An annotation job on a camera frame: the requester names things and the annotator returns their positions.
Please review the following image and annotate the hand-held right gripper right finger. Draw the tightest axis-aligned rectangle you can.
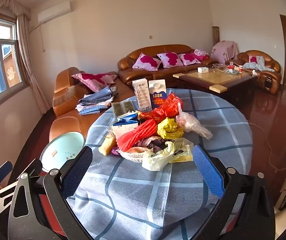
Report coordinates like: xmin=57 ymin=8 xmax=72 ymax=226
xmin=192 ymin=144 xmax=276 ymax=240

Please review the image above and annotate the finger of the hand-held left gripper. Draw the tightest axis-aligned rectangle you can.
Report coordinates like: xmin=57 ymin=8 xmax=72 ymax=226
xmin=23 ymin=158 xmax=43 ymax=177
xmin=0 ymin=161 xmax=13 ymax=180

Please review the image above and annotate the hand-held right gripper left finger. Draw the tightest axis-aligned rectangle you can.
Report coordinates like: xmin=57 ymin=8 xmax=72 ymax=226
xmin=8 ymin=146 xmax=96 ymax=240

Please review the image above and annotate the light green trash bin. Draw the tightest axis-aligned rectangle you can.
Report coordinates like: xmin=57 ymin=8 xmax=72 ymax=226
xmin=40 ymin=131 xmax=86 ymax=173

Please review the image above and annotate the yellow sponge block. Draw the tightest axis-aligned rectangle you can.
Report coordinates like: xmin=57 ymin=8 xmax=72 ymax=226
xmin=98 ymin=136 xmax=117 ymax=155

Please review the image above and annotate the pale yellow plastic bag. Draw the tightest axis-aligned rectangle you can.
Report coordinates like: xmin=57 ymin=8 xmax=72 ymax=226
xmin=141 ymin=137 xmax=195 ymax=172

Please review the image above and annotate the clear plastic bag pink print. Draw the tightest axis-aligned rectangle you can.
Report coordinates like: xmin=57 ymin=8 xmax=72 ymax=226
xmin=175 ymin=104 xmax=213 ymax=140

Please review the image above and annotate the white printed bag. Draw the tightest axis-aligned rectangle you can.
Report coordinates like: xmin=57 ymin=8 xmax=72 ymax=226
xmin=119 ymin=147 xmax=156 ymax=163

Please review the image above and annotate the dark wrapper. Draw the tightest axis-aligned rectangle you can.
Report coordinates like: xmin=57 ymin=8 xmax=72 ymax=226
xmin=133 ymin=136 xmax=168 ymax=153

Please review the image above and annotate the red plastic bag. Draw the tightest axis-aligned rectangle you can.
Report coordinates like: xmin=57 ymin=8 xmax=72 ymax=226
xmin=155 ymin=92 xmax=183 ymax=117

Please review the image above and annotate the orange printed snack wrapper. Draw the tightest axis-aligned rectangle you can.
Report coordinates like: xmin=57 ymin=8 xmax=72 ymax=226
xmin=138 ymin=110 xmax=165 ymax=123

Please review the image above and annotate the orange leather chaise sofa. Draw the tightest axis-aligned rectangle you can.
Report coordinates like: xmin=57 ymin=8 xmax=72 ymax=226
xmin=49 ymin=67 xmax=136 ymax=143

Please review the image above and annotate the folded blue striped cloth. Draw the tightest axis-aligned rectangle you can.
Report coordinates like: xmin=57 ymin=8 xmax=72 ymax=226
xmin=79 ymin=104 xmax=109 ymax=115

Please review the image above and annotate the blue plaid tablecloth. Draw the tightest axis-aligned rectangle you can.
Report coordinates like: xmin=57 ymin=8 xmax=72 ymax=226
xmin=66 ymin=88 xmax=253 ymax=240

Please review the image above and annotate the clear seaweed packet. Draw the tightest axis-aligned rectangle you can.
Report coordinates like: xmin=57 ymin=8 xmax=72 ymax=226
xmin=111 ymin=102 xmax=124 ymax=117
xmin=121 ymin=101 xmax=135 ymax=113

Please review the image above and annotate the folded blue plaid sheet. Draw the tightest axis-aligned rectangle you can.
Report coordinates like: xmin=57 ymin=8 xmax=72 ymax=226
xmin=79 ymin=86 xmax=118 ymax=105

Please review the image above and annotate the blue white gable carton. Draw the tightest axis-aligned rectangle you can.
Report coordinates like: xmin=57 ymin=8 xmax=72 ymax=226
xmin=148 ymin=79 xmax=167 ymax=110

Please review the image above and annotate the pink floral pillow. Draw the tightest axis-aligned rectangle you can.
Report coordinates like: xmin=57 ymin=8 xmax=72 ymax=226
xmin=157 ymin=52 xmax=184 ymax=68
xmin=71 ymin=72 xmax=117 ymax=93
xmin=132 ymin=52 xmax=162 ymax=71
xmin=178 ymin=53 xmax=201 ymax=66

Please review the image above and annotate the wooden coffee table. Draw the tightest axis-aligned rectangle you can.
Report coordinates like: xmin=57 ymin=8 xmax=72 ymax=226
xmin=173 ymin=66 xmax=258 ymax=103

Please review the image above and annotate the tall white milk carton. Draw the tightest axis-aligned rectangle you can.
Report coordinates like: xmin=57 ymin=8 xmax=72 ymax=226
xmin=132 ymin=79 xmax=150 ymax=112

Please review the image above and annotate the orange leather long sofa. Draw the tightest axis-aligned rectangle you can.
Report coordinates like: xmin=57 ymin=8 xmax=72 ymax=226
xmin=117 ymin=44 xmax=220 ymax=87

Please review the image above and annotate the orange leather armchair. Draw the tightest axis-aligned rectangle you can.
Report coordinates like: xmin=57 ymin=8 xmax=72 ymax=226
xmin=225 ymin=50 xmax=282 ymax=95

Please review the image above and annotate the pink curtain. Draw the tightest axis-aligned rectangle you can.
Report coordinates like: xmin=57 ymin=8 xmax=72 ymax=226
xmin=0 ymin=0 xmax=52 ymax=115

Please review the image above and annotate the light blue garment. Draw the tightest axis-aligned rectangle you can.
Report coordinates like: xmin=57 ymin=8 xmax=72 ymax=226
xmin=243 ymin=56 xmax=275 ymax=72

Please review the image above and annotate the pink bundled cloth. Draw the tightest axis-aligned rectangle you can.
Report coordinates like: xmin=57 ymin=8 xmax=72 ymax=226
xmin=194 ymin=49 xmax=210 ymax=60

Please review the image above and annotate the pink draped cloth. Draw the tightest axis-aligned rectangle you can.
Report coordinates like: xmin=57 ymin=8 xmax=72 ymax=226
xmin=210 ymin=40 xmax=238 ymax=60

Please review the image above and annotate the rolled bamboo mat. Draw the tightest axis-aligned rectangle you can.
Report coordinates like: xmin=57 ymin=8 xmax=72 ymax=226
xmin=212 ymin=26 xmax=220 ymax=49

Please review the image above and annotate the white air conditioner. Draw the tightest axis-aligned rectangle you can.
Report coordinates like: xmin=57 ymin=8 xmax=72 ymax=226
xmin=37 ymin=0 xmax=72 ymax=23

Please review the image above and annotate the white floor cable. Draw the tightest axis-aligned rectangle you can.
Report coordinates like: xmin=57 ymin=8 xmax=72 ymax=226
xmin=248 ymin=122 xmax=286 ymax=170

